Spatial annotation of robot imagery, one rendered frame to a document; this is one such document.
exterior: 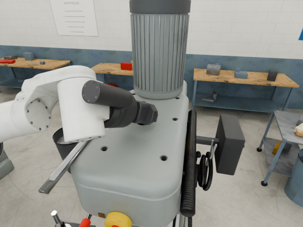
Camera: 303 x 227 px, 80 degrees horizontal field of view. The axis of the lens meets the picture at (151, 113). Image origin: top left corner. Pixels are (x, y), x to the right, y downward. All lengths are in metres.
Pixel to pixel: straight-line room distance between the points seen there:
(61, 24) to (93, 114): 5.50
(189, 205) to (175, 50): 0.45
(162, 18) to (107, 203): 0.51
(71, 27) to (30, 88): 5.29
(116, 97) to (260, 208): 2.73
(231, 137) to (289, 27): 4.34
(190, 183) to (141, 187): 0.15
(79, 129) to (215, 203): 2.53
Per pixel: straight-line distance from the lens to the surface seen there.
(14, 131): 0.38
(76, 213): 2.70
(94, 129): 0.30
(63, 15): 5.70
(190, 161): 0.54
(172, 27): 0.61
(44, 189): 0.41
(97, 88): 0.27
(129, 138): 0.48
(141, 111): 0.42
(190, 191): 0.48
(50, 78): 0.33
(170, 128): 0.51
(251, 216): 2.80
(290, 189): 3.13
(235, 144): 0.83
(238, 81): 4.15
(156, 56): 0.62
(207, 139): 0.92
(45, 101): 0.39
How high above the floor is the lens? 2.18
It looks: 30 degrees down
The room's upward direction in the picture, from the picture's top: straight up
